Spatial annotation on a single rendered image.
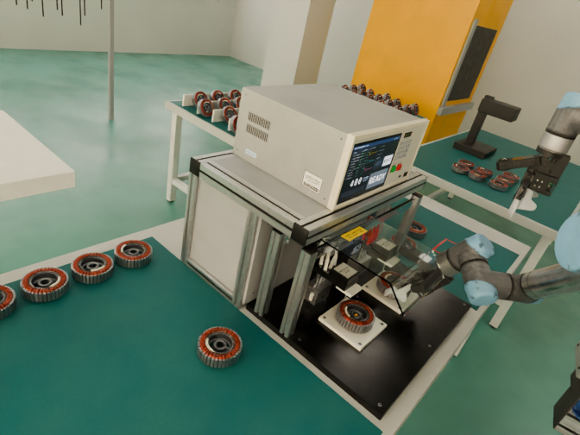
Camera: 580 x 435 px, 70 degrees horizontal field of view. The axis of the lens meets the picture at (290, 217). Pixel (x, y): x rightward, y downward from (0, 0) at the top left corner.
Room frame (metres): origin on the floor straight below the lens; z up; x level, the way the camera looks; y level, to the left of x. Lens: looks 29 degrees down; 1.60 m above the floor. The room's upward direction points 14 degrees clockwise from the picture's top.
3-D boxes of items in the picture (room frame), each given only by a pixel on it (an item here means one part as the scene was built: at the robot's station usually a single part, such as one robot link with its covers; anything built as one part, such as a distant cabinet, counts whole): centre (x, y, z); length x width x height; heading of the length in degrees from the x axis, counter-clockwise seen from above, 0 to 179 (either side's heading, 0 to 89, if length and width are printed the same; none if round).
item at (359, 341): (0.95, -0.26, 0.78); 0.15 x 0.15 x 0.01; 56
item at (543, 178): (1.16, -0.66, 1.29); 0.09 x 0.08 x 0.12; 64
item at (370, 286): (1.15, -0.39, 0.78); 0.15 x 0.15 x 0.01; 56
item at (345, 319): (0.95, -0.26, 0.80); 0.11 x 0.11 x 0.04
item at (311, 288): (1.03, -0.14, 0.80); 0.08 x 0.05 x 0.06; 146
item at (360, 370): (1.06, -0.31, 0.76); 0.64 x 0.47 x 0.02; 146
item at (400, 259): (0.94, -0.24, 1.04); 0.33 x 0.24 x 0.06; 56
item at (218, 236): (1.01, 0.19, 0.91); 0.28 x 0.03 x 0.32; 56
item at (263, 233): (1.20, -0.11, 0.92); 0.66 x 0.01 x 0.30; 146
